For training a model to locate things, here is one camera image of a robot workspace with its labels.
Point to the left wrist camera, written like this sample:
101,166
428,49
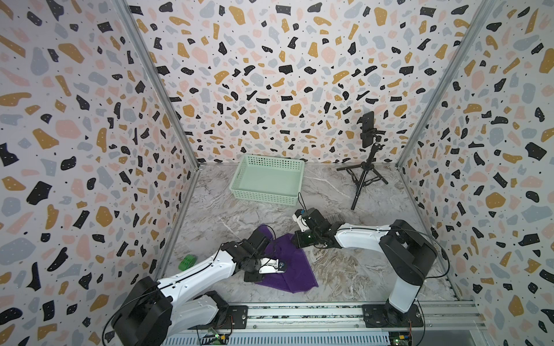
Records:
272,266

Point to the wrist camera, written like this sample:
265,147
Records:
298,218
272,266

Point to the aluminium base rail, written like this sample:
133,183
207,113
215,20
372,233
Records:
344,323

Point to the purple cloth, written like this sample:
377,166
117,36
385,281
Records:
298,277

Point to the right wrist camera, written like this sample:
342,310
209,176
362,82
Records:
298,218

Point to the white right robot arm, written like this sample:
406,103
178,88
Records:
408,252

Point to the left circuit board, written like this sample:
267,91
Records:
214,338

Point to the right circuit board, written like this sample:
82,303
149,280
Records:
400,339

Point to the green toy block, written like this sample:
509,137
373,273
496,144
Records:
187,262

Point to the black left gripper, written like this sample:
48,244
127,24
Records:
253,278

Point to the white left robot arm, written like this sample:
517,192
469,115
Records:
154,310

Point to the circuit board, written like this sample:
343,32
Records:
214,338
400,339

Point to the black smartphone on tripod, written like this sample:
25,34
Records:
368,129

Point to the black tripod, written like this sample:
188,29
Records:
368,176

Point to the mint green plastic basket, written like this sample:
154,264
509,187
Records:
268,180

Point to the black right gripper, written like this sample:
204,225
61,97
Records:
298,239

